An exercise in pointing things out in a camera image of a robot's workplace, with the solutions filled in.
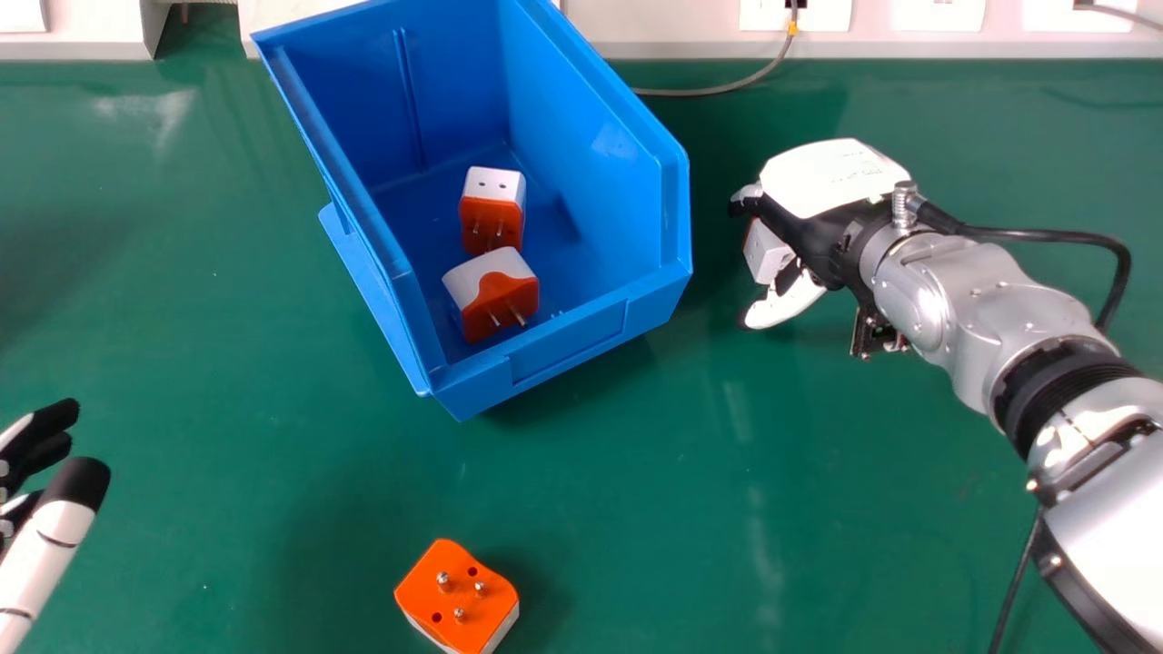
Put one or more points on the white-and-orange plug adapter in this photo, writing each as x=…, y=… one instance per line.
x=493, y=207
x=457, y=599
x=492, y=291

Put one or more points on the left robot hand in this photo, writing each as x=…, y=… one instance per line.
x=36, y=509

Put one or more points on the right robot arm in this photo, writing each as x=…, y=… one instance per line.
x=1027, y=363

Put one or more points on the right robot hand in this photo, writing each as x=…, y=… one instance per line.
x=822, y=213

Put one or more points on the white wall socket plate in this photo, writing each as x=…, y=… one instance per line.
x=23, y=14
x=795, y=14
x=1081, y=14
x=936, y=13

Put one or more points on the blue plastic bin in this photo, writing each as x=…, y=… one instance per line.
x=581, y=173

